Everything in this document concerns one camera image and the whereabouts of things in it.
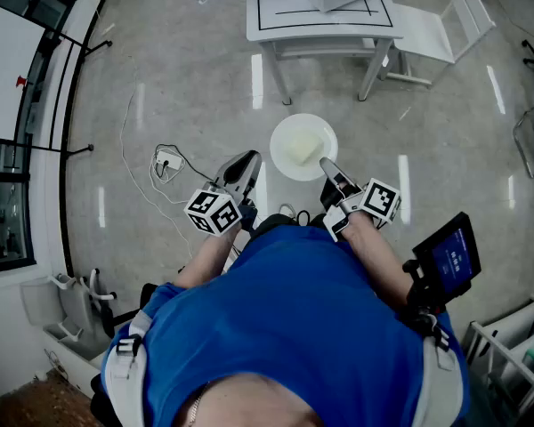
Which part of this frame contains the black tablet with blue screen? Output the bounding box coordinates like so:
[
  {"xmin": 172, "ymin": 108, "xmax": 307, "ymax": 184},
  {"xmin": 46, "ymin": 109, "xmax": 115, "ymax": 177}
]
[{"xmin": 411, "ymin": 211, "xmax": 482, "ymax": 300}]

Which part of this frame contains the dark glass window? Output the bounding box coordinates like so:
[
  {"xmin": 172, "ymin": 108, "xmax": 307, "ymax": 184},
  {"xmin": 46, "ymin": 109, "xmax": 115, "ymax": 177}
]
[{"xmin": 0, "ymin": 171, "xmax": 36, "ymax": 275}]

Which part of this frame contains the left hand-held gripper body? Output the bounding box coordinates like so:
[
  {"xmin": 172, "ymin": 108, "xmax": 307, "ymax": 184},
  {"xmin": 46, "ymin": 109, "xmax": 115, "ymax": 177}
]
[{"xmin": 183, "ymin": 180, "xmax": 262, "ymax": 238}]

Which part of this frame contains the black whiteboard stand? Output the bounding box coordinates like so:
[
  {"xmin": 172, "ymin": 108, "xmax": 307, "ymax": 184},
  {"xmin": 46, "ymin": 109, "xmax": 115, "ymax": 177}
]
[{"xmin": 26, "ymin": 27, "xmax": 115, "ymax": 157}]

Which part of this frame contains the white slatted chair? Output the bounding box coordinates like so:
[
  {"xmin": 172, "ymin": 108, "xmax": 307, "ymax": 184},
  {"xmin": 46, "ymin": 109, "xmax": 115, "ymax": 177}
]
[{"xmin": 377, "ymin": 0, "xmax": 498, "ymax": 89}]

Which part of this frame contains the white power strip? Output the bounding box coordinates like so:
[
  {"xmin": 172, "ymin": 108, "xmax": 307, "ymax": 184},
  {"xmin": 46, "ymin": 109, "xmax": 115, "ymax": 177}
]
[{"xmin": 155, "ymin": 149, "xmax": 184, "ymax": 172}]

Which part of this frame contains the white floor cable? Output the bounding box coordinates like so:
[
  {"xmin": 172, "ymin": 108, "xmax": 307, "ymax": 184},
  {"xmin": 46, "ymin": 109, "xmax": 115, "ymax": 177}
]
[{"xmin": 118, "ymin": 55, "xmax": 195, "ymax": 260}]

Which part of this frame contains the white shelf rack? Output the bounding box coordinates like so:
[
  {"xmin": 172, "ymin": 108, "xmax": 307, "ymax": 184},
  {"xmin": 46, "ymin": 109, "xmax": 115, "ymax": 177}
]
[{"xmin": 465, "ymin": 289, "xmax": 534, "ymax": 417}]

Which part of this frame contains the white table with black lines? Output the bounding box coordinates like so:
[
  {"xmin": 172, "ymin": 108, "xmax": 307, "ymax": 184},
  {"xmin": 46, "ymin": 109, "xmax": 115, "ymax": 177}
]
[{"xmin": 245, "ymin": 0, "xmax": 405, "ymax": 106}]

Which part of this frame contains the person's bare neck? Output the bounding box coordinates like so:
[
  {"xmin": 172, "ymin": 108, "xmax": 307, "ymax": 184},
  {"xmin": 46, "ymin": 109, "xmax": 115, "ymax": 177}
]
[{"xmin": 173, "ymin": 371, "xmax": 326, "ymax": 427}]

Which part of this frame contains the white shoulder strap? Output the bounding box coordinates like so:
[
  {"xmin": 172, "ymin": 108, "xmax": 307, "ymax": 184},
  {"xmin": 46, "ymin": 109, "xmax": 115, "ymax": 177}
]
[
  {"xmin": 420, "ymin": 322, "xmax": 466, "ymax": 427},
  {"xmin": 104, "ymin": 309, "xmax": 155, "ymax": 427}
]

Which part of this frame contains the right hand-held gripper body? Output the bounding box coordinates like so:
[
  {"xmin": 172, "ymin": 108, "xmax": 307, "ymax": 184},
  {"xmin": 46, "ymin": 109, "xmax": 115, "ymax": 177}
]
[{"xmin": 322, "ymin": 177, "xmax": 402, "ymax": 243}]

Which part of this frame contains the whiteboard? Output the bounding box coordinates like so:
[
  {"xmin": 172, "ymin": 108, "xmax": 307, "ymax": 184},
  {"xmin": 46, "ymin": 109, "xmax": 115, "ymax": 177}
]
[{"xmin": 0, "ymin": 3, "xmax": 46, "ymax": 142}]

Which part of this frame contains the person's blue shirt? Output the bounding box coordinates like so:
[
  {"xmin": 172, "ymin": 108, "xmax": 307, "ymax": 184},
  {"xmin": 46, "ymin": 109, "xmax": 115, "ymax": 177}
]
[{"xmin": 100, "ymin": 224, "xmax": 471, "ymax": 427}]

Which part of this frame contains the metal frame chair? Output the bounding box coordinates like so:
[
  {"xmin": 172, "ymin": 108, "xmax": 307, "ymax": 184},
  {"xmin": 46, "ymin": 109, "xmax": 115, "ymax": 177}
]
[{"xmin": 512, "ymin": 100, "xmax": 534, "ymax": 180}]

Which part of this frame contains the chain necklace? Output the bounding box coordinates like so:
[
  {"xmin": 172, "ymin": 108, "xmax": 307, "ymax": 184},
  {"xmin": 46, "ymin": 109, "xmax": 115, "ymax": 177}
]
[{"xmin": 187, "ymin": 383, "xmax": 210, "ymax": 427}]

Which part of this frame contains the person's right forearm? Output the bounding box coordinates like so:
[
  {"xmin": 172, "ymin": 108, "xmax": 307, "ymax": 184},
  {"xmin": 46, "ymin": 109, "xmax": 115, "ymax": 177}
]
[{"xmin": 340, "ymin": 211, "xmax": 414, "ymax": 311}]

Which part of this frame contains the white plastic storage cart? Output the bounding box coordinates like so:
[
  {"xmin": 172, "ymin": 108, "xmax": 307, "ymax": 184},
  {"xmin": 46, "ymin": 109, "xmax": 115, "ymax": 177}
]
[{"xmin": 20, "ymin": 267, "xmax": 117, "ymax": 359}]

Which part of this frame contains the black power cable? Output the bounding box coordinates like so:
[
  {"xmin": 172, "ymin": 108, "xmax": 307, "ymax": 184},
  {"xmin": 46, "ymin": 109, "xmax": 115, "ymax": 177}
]
[{"xmin": 153, "ymin": 143, "xmax": 217, "ymax": 185}]

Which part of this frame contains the white round plate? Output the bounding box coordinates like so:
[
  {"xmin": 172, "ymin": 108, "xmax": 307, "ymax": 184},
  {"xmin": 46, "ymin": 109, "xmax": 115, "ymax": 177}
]
[{"xmin": 269, "ymin": 112, "xmax": 339, "ymax": 182}]

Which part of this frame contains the person's left forearm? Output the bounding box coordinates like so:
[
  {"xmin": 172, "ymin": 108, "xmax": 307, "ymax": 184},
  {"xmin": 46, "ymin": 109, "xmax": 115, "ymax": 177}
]
[{"xmin": 173, "ymin": 222, "xmax": 242, "ymax": 291}]

